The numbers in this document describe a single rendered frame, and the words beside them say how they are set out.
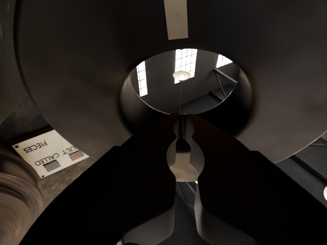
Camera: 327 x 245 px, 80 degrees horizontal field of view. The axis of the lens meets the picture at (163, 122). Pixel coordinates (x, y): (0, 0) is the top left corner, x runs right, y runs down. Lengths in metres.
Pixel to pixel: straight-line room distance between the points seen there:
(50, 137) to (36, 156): 0.08
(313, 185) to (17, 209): 9.36
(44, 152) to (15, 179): 0.16
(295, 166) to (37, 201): 9.44
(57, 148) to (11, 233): 0.24
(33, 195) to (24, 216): 0.06
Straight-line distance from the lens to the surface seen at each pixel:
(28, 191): 0.62
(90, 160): 0.83
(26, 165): 0.64
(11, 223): 0.65
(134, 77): 3.69
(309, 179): 9.62
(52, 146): 0.70
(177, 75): 7.10
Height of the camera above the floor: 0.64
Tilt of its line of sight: 45 degrees up
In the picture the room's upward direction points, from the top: 179 degrees clockwise
